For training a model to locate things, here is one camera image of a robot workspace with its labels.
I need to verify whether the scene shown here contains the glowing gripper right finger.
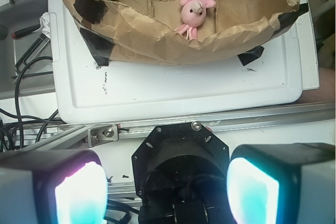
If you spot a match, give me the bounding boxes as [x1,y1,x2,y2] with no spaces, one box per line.
[227,143,335,223]

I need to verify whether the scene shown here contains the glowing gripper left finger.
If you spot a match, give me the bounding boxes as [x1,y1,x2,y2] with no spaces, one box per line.
[1,150,108,223]

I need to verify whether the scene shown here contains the white plastic tray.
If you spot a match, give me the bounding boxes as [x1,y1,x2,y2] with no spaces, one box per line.
[48,0,319,124]

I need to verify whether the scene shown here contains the crumpled white paper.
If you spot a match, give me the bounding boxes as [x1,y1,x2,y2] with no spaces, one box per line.
[39,12,51,39]

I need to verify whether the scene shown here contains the brown paper-lined cardboard box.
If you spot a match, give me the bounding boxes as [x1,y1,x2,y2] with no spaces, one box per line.
[62,0,309,66]

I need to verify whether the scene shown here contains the pink plush toy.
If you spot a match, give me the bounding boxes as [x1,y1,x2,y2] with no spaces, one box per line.
[175,0,216,40]

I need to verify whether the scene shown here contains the aluminium frame rail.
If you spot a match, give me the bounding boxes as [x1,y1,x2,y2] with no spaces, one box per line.
[2,102,335,150]

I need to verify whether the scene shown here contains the metal corner bracket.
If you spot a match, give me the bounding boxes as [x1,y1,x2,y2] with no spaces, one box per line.
[87,125,119,148]

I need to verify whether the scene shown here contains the black cable on left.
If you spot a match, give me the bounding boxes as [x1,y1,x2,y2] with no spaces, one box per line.
[0,56,64,154]

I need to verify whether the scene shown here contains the red-handled screwdriver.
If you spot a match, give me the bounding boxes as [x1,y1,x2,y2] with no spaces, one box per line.
[11,24,40,39]

